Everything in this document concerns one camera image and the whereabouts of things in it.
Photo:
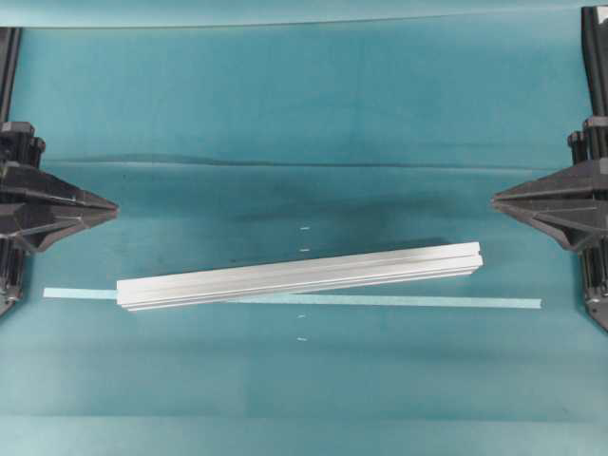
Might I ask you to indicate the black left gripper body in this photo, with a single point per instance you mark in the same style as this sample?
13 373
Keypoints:
14 193

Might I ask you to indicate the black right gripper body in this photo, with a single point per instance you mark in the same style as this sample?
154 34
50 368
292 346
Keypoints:
590 219

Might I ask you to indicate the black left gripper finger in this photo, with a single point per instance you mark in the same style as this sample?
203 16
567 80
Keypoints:
38 226
49 187

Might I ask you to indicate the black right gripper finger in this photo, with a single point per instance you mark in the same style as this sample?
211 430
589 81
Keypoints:
571 226
558 186

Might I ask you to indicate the silver aluminium extrusion rail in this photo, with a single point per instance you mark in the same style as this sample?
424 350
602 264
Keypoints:
300 276

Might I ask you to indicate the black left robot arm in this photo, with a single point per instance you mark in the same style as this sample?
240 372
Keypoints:
19 143

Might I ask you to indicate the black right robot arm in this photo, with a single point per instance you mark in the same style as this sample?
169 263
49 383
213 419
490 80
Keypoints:
588 146

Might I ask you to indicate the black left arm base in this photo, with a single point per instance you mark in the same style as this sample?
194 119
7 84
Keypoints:
12 274

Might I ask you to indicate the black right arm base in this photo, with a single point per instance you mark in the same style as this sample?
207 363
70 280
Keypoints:
594 278

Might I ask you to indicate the teal table cloth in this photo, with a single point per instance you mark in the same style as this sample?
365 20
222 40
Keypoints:
231 135

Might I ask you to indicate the light blue tape strip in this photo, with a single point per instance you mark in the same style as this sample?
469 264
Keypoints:
334 299

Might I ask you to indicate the black right frame post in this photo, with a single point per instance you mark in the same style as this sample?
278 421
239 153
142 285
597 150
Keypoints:
594 52

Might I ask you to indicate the black frame post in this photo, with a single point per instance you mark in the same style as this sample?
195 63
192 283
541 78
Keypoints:
9 51
594 52

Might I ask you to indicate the black left frame post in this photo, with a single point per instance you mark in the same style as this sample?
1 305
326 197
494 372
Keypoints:
9 51

